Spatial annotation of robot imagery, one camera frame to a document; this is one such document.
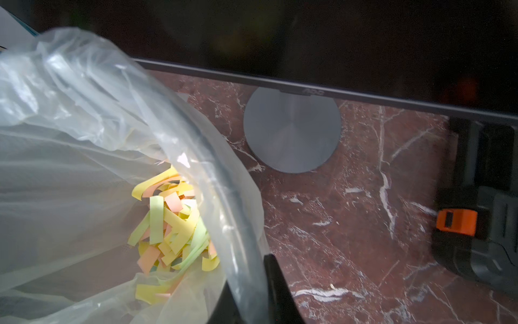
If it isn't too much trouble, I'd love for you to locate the mesh waste bin with liner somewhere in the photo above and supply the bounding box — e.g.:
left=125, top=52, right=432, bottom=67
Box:
left=1, top=28, right=270, bottom=323

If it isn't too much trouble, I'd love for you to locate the black flat monitor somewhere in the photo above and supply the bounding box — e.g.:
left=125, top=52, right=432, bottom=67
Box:
left=1, top=1, right=517, bottom=126

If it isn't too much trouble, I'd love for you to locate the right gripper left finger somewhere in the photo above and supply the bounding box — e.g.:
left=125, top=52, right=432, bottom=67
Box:
left=207, top=283, right=245, bottom=324

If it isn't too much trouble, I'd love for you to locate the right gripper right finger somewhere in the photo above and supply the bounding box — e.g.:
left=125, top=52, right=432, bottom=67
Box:
left=264, top=254, right=305, bottom=324

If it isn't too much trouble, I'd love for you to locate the pile of discarded sticky notes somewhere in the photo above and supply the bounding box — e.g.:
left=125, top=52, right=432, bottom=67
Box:
left=128, top=167, right=220, bottom=305

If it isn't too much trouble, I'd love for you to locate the black plastic tool case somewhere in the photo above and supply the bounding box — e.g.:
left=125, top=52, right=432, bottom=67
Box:
left=432, top=118, right=517, bottom=298

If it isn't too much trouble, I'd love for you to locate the round grey monitor stand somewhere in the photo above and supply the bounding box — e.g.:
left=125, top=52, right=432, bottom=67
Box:
left=244, top=88, right=341, bottom=174

